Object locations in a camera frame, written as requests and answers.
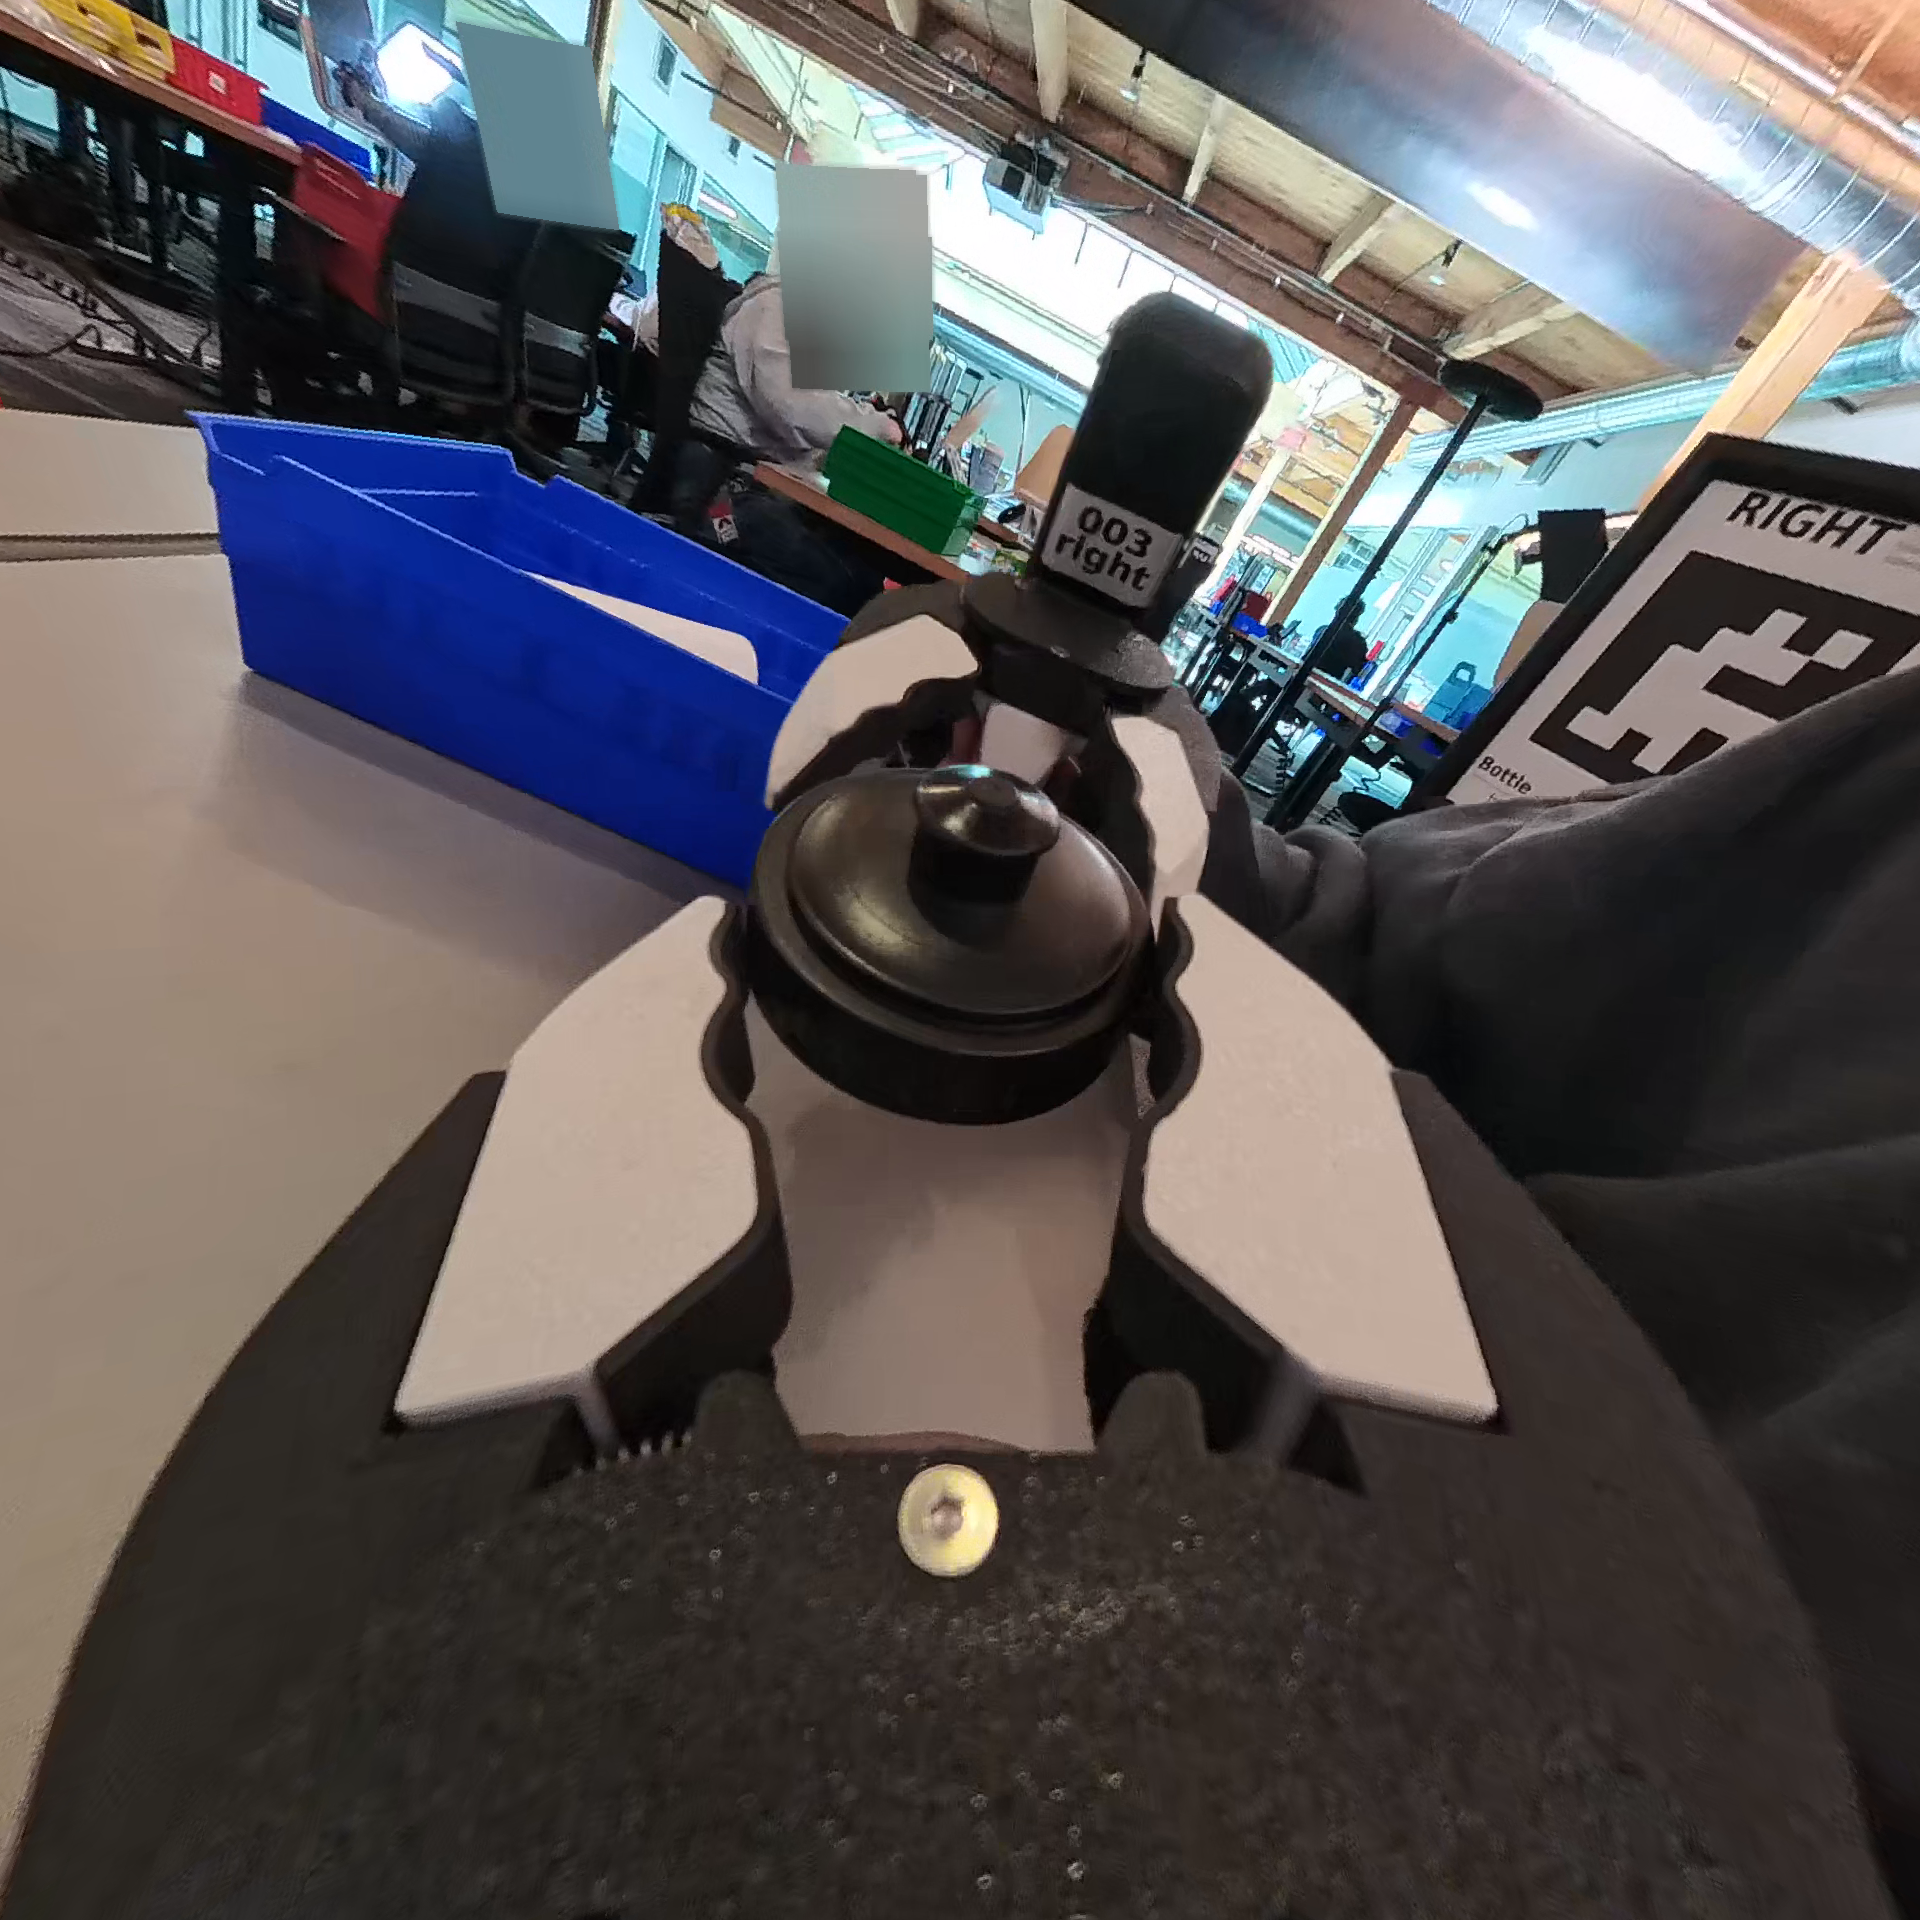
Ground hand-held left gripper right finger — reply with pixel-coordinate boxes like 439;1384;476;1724
1086;895;1503;1467

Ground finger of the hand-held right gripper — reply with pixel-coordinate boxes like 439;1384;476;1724
1107;705;1224;906
763;591;984;812

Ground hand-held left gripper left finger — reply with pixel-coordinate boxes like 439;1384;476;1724
393;895;794;1452

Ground black bottle lid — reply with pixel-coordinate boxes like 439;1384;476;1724
745;765;1160;1127

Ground blue storage bin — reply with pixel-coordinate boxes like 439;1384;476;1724
193;412;853;891

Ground person's right forearm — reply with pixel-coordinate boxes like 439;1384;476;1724
1207;699;1920;1196

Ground background wooden desk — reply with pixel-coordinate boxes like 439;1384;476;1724
750;460;1029;589

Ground green storage bin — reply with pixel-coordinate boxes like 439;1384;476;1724
822;426;986;561

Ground ceiling projector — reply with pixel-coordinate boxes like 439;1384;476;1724
982;137;1072;230

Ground black office chair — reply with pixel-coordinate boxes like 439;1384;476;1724
382;226;635;446

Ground black framed marker sign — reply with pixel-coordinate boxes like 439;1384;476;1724
1422;435;1920;815

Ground red chair cover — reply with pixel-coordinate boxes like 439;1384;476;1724
289;142;403;320

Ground small blue bin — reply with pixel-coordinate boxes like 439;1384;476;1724
262;94;372;169

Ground background table with bins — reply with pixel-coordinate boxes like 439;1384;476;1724
0;15;310;410

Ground small red bin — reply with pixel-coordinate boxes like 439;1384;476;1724
167;38;269;128

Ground small yellow bins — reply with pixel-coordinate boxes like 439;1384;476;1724
38;0;177;80

